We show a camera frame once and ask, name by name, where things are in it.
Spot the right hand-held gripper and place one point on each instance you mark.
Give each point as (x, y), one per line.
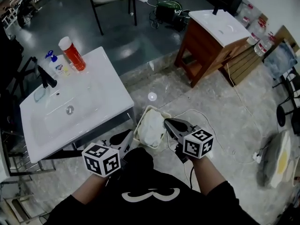
(198, 144)

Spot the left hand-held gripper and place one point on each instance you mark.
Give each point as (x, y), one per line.
(100, 160)

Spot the white plastic basket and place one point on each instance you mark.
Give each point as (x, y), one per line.
(138, 135)

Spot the person's left forearm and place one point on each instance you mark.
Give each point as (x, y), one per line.
(90, 189)

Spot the person's right forearm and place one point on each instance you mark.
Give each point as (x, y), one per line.
(208, 176)

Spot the brown cardboard piece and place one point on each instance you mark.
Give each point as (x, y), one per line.
(283, 34)

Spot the white ceramic sink basin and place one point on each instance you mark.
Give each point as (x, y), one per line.
(82, 116)

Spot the person's torso in black shirt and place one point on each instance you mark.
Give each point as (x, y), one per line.
(150, 212)

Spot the wooden cabinet with white basin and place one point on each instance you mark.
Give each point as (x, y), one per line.
(201, 50)

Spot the wooden slatted pallet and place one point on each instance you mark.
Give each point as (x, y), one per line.
(241, 65)

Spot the clear soap dish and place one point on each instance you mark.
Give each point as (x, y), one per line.
(41, 94)

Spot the white soap pump bottle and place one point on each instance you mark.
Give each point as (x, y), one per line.
(58, 67)

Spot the black sink faucet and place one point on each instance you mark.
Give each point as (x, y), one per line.
(47, 78)

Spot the orange bottle with white cap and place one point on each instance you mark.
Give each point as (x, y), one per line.
(73, 55)

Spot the white stone basin yellow inside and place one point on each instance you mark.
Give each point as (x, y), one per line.
(276, 158)

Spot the black standing fan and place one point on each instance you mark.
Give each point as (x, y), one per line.
(281, 116)

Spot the dark green floor appliance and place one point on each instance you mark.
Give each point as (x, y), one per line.
(167, 10)

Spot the black cabinet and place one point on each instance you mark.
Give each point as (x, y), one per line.
(295, 124)

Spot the cluster of clear water jugs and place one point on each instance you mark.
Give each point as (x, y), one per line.
(263, 44)

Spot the marbled grey board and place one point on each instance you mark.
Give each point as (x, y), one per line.
(280, 60)

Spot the small black faucet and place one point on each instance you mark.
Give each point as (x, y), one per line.
(218, 10)

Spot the beige round bowl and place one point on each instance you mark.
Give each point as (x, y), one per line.
(294, 171)

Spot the black office chair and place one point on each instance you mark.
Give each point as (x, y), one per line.
(11, 48)

